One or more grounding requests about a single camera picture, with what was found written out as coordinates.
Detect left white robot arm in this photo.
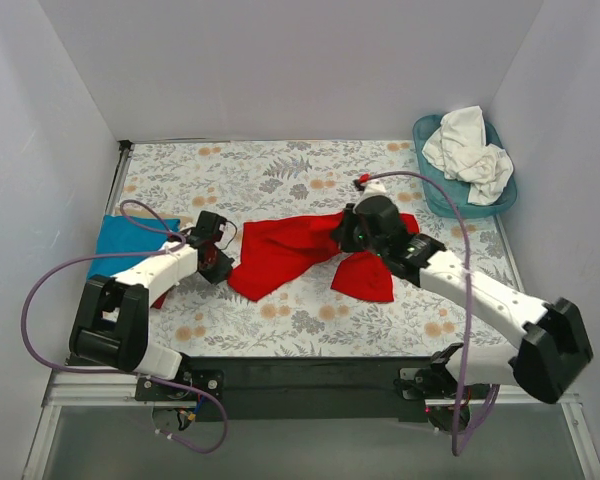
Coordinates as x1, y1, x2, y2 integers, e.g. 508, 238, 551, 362
69, 211, 234, 380

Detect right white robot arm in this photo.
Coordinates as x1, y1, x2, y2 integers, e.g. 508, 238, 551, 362
331, 194, 593, 404

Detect folded tan t-shirt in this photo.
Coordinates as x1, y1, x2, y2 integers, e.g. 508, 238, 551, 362
102, 207, 193, 235

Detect folded dark red t-shirt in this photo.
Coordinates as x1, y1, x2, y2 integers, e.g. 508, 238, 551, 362
150, 290, 170, 310

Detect teal plastic basket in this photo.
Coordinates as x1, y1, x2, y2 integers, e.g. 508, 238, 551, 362
412, 114, 518, 219

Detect folded blue t-shirt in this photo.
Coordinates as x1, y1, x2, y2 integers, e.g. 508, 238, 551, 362
87, 224, 166, 278

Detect white crumpled t-shirt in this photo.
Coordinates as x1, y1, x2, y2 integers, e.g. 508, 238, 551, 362
423, 106, 514, 206

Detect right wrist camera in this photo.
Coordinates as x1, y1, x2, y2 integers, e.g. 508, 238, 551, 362
357, 175, 387, 202

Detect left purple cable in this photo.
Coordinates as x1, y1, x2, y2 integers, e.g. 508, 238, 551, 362
20, 199, 230, 455

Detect purple cable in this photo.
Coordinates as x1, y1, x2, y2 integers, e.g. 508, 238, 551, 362
357, 170, 501, 457
20, 199, 230, 455

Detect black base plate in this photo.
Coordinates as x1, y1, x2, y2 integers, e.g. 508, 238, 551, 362
134, 355, 501, 424

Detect aluminium frame rail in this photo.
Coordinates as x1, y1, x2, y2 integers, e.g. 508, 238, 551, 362
22, 363, 156, 480

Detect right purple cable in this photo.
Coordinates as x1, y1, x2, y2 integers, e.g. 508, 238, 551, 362
357, 170, 501, 457

